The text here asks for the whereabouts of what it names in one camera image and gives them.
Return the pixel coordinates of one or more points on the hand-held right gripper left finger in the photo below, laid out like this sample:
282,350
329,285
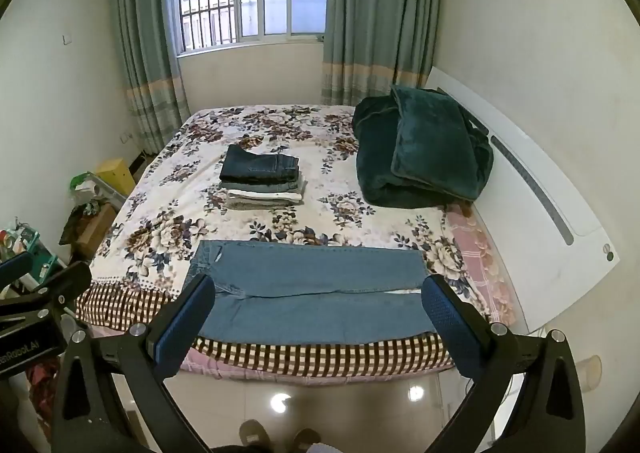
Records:
184,325

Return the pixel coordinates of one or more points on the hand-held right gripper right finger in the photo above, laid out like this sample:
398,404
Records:
445,325

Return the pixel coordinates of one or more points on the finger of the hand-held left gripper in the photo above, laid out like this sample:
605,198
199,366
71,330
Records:
65,279
15,264

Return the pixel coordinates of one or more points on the light blue jeans pants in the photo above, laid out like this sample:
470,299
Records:
310,278

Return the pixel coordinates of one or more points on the beige folded pants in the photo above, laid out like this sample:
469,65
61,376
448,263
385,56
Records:
260,204

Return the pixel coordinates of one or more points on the grey folded pants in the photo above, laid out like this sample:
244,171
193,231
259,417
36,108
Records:
265,185

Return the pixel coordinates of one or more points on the teal storage cart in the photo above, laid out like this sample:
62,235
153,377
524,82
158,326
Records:
27,245

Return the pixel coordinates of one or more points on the cardboard box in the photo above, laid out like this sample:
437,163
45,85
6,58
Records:
97,230

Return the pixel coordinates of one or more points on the yellow box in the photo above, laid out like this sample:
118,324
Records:
116,175

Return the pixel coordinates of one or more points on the brown checkered blanket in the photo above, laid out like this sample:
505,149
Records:
300,358

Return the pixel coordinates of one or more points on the person's left slipper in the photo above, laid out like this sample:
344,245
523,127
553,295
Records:
255,434

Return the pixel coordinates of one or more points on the person's slipper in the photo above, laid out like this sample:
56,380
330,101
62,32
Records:
255,434
305,439

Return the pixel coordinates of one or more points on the floral bed sheet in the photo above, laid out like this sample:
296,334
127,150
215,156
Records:
340,218

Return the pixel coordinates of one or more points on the white headboard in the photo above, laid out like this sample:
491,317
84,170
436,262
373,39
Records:
550,213

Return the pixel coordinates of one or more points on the person's right slipper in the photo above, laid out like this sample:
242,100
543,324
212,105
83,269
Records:
305,439

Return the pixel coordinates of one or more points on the dark blue folded jeans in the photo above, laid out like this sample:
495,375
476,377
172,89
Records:
257,165

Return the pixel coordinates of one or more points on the dark green plush blanket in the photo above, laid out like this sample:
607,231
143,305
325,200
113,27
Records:
375,158

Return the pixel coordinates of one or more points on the dark green plush pillow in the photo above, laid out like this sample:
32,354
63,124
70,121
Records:
432,138

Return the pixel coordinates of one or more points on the wall socket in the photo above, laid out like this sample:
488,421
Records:
125,136

